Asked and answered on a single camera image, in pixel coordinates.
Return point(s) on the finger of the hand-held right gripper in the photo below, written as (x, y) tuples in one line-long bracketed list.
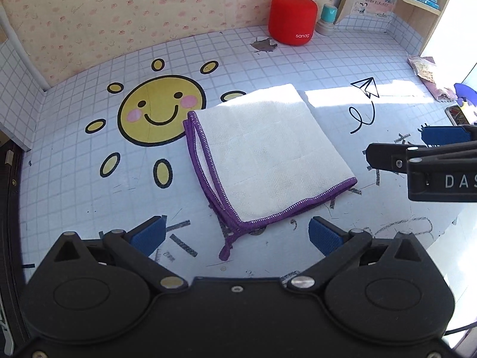
[(387, 156), (443, 136)]

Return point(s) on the crumpled snack packet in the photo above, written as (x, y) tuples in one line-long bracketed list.
[(430, 76)]

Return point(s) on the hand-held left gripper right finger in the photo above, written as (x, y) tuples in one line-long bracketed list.
[(325, 235)]

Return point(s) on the black phone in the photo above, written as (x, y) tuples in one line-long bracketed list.
[(457, 115)]

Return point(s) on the small teal and white bottle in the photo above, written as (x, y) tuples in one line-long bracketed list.
[(327, 20)]

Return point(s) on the blue plastic object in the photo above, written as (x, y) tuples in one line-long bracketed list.
[(465, 95)]

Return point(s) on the red round speaker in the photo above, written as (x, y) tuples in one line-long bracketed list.
[(292, 16)]

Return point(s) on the wooden shelf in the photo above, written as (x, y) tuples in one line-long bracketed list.
[(417, 18)]

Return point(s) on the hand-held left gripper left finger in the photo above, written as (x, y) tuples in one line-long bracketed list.
[(149, 235)]

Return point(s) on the white towel with purple hem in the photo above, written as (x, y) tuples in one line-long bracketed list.
[(268, 149)]

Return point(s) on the black device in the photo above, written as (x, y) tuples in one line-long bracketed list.
[(9, 253)]

